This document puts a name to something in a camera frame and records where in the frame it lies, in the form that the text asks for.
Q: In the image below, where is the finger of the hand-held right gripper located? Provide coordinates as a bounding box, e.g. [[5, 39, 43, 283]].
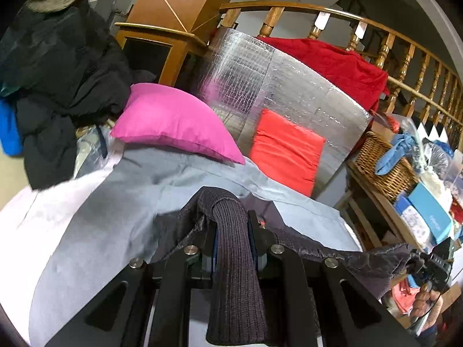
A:
[[409, 250, 430, 283]]

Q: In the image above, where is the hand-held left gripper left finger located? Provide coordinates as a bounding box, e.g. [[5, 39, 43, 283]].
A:
[[47, 220, 219, 347]]

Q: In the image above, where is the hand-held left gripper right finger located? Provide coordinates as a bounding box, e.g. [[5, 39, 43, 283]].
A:
[[248, 210, 422, 347]]

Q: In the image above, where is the dark grey quilted jacket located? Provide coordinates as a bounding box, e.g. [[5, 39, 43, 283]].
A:
[[152, 186, 431, 346]]

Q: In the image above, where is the person's right hand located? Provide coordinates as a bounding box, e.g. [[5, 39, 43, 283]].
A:
[[412, 288, 446, 323]]

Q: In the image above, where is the red cloth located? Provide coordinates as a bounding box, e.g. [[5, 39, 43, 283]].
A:
[[390, 281, 417, 316]]

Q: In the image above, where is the white floral box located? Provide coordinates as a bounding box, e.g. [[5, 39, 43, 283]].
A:
[[394, 195, 435, 251]]

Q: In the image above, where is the blue box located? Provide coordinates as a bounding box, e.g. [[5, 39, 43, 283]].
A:
[[407, 182, 455, 245]]

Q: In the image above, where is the wooden side shelf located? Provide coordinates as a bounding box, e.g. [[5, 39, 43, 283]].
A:
[[336, 159, 435, 261]]

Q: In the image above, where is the wicker basket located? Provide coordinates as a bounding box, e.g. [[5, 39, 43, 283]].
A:
[[356, 130, 420, 204]]

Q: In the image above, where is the grey bed sheet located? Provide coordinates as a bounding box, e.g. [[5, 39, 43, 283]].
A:
[[29, 145, 362, 347]]

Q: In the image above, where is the orange-red cushion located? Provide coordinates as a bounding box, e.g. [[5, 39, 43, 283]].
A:
[[249, 108, 327, 198]]

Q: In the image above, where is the light blue cloth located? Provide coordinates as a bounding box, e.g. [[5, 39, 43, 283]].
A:
[[374, 132, 417, 176]]

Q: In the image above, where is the pink pillow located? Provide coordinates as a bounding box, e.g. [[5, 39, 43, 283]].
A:
[[110, 83, 247, 165]]

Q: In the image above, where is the clear plastic bag with cloth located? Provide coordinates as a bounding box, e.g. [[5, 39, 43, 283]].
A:
[[74, 123, 122, 178]]

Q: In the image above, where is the silver insulation mat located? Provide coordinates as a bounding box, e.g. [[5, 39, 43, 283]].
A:
[[188, 27, 373, 199]]

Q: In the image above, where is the pale pink sheet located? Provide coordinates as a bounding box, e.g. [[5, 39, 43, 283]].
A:
[[0, 152, 125, 297]]

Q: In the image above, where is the black puffer coat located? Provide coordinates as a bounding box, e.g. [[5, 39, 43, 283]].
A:
[[16, 94, 124, 190]]

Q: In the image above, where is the red blanket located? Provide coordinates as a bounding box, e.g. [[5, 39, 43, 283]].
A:
[[257, 36, 390, 113]]

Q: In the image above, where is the wooden stair railing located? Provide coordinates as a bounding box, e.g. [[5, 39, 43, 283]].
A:
[[219, 2, 463, 141]]

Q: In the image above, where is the blue garment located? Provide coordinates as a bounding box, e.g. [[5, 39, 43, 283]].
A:
[[0, 97, 23, 157]]

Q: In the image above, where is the wooden arched cabinet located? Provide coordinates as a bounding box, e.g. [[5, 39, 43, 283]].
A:
[[115, 0, 251, 87]]

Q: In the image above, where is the dark green hooded coat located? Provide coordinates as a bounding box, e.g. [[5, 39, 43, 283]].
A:
[[0, 0, 158, 116]]

